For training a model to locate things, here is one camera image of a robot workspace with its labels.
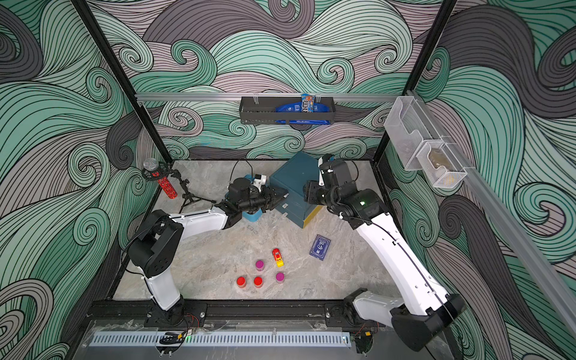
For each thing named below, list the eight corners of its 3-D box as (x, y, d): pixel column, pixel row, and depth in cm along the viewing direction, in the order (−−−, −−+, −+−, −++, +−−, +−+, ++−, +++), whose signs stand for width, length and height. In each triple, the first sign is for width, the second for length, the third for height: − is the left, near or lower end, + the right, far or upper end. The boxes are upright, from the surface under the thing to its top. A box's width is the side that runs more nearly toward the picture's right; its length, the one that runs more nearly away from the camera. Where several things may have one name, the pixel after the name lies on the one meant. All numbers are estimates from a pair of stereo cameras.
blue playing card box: (308, 254, 89) (309, 252, 87) (316, 236, 94) (316, 233, 93) (323, 261, 87) (324, 259, 86) (330, 242, 92) (331, 240, 91)
